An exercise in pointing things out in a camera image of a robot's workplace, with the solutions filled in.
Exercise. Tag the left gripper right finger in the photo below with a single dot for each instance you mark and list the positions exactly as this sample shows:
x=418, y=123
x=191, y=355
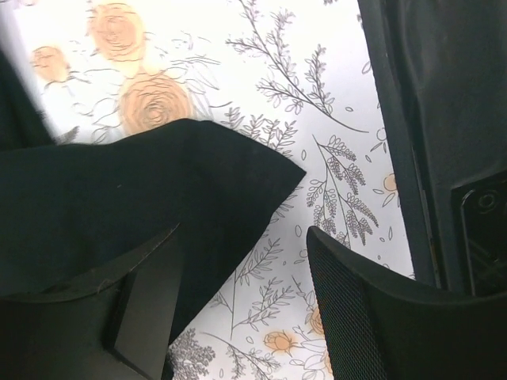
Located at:
x=382, y=325

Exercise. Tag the black t shirt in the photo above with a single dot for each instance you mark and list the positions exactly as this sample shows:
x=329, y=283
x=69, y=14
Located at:
x=66, y=209

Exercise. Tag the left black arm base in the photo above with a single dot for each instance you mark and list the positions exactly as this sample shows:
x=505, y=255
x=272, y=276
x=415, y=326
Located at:
x=440, y=73

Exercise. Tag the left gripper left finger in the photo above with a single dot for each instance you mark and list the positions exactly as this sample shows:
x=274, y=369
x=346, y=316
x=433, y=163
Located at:
x=112, y=322

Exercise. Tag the floral table mat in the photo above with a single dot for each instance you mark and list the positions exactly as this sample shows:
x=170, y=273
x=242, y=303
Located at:
x=292, y=75

